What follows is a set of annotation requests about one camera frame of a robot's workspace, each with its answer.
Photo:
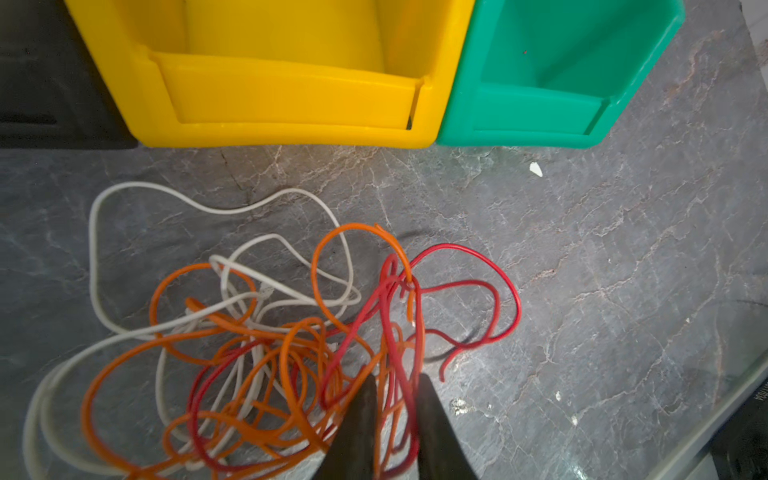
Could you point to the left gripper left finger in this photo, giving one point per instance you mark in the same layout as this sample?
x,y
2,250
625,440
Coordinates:
x,y
351,454

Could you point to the small white scrap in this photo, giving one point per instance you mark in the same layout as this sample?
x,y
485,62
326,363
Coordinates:
x,y
535,168

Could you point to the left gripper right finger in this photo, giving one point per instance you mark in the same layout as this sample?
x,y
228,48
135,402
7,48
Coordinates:
x,y
440,455

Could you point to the green plastic bin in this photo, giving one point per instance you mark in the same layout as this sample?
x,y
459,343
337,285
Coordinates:
x,y
553,73

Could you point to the yellow plastic bin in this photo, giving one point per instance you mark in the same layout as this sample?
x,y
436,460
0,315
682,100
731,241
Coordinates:
x,y
193,74

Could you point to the black plastic bin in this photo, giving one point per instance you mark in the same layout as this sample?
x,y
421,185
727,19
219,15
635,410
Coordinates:
x,y
52,95

